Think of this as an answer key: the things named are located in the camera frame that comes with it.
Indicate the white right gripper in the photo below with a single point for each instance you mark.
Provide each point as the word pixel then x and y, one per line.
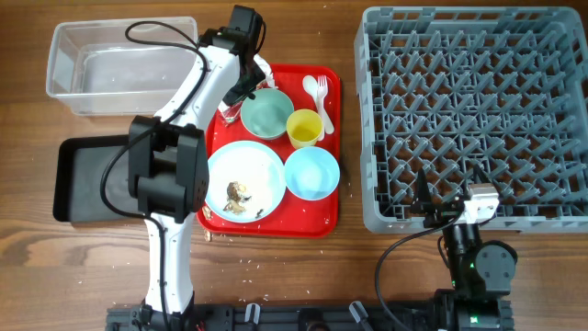
pixel 422 204

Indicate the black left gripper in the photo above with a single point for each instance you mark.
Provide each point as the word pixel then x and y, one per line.
pixel 234 96

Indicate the white napkin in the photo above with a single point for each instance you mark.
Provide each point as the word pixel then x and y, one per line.
pixel 267 70

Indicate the red snack wrapper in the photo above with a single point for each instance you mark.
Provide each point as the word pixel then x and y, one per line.
pixel 229 114

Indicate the yellow cup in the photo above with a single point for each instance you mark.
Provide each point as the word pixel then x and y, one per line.
pixel 304 127

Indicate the light blue bowl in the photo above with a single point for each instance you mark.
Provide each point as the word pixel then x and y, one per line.
pixel 312 173

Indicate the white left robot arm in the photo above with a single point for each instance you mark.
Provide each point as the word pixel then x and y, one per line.
pixel 168 162

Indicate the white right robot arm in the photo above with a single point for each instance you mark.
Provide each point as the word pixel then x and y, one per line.
pixel 481 272

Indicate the grey dishwasher rack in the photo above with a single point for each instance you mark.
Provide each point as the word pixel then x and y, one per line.
pixel 445 90

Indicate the green bowl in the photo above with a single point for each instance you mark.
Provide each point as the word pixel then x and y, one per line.
pixel 265 116

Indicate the white plastic spoon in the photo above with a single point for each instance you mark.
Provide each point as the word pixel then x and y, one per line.
pixel 310 85

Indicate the white plastic fork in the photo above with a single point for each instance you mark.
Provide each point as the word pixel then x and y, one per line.
pixel 321 94

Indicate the light blue plate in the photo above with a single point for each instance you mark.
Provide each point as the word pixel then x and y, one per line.
pixel 251 163

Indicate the clear plastic bin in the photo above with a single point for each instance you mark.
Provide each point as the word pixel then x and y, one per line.
pixel 95 70

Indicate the red serving tray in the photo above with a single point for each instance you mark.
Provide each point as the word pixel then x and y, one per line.
pixel 293 217

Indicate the black plastic bin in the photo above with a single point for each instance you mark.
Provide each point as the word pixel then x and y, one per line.
pixel 81 164

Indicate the black mounting rail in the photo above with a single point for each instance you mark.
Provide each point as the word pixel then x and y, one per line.
pixel 425 315

